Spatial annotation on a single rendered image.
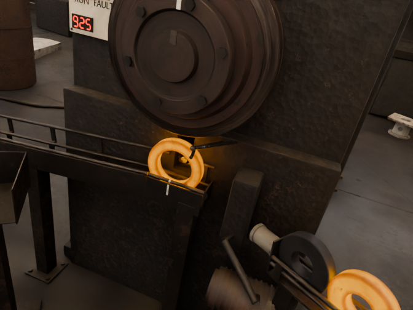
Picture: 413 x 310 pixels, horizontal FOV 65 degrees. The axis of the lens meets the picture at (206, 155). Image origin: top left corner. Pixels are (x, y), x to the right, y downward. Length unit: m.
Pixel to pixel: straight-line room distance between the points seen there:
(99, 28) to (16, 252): 1.16
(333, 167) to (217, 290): 0.49
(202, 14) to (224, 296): 0.75
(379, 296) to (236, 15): 0.66
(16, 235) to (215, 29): 1.52
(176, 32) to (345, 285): 0.68
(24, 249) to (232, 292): 1.16
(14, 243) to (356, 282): 1.57
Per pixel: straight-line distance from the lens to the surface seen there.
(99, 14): 1.16
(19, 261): 1.82
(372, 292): 0.81
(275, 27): 0.81
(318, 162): 1.02
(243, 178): 0.96
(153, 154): 1.04
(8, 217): 1.10
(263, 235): 0.95
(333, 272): 0.87
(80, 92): 1.23
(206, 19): 0.76
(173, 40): 0.79
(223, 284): 1.02
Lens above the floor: 1.29
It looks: 29 degrees down
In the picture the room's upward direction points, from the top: 11 degrees clockwise
